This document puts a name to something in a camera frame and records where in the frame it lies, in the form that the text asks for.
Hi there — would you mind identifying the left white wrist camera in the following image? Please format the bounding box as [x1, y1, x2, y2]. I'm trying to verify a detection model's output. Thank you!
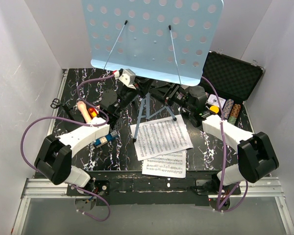
[113, 69, 136, 90]

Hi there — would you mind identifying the brown chip row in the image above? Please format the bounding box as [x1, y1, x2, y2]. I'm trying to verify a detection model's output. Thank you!
[230, 104, 242, 118]

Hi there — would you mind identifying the purple cable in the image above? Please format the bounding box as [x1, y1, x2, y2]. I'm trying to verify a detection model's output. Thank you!
[20, 70, 121, 222]
[200, 75, 248, 213]

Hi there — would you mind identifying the sheet music page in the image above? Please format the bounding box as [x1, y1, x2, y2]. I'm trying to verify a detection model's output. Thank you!
[134, 115, 193, 161]
[142, 150, 186, 178]

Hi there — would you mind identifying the pink toy microphone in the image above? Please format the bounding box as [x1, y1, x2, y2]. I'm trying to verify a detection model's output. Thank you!
[77, 101, 92, 123]

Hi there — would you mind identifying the yellow dealer button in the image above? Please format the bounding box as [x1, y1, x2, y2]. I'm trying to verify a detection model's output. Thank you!
[209, 105, 220, 114]

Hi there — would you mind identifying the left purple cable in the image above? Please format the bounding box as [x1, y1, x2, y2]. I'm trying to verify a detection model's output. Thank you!
[20, 70, 121, 222]

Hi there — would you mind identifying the green chip row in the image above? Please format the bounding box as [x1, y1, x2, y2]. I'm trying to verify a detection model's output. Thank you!
[228, 116, 237, 125]

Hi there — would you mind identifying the blue grey brick toy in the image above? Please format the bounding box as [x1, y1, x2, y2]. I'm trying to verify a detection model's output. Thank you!
[93, 131, 118, 148]

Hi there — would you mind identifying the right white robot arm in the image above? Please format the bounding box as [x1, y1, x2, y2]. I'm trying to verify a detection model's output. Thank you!
[149, 83, 279, 195]

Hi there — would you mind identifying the blue music stand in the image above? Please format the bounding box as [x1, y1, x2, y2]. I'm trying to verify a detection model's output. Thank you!
[80, 0, 224, 142]

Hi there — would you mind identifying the left aluminium rail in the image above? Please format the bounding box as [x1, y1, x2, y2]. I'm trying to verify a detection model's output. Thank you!
[21, 69, 69, 199]

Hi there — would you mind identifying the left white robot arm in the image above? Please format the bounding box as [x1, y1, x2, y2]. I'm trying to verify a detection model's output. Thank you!
[34, 76, 153, 196]

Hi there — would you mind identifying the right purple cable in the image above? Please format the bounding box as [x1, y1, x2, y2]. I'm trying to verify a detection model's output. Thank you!
[200, 75, 248, 213]

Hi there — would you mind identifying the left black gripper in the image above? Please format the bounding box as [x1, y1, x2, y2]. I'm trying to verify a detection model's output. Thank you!
[116, 74, 155, 115]

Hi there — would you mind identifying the blue white chip row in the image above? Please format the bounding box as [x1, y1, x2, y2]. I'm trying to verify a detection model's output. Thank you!
[223, 99, 234, 119]

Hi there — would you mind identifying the black poker chip case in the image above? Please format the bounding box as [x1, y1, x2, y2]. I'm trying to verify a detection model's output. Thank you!
[203, 52, 265, 131]

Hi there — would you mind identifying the black microphone stand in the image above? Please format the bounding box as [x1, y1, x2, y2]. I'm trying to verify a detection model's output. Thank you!
[50, 98, 74, 120]

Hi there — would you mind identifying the white card deck box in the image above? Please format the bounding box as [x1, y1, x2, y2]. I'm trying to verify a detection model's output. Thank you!
[207, 94, 226, 108]

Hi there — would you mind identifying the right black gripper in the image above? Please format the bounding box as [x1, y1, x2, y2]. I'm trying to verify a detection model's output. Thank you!
[149, 78, 195, 114]

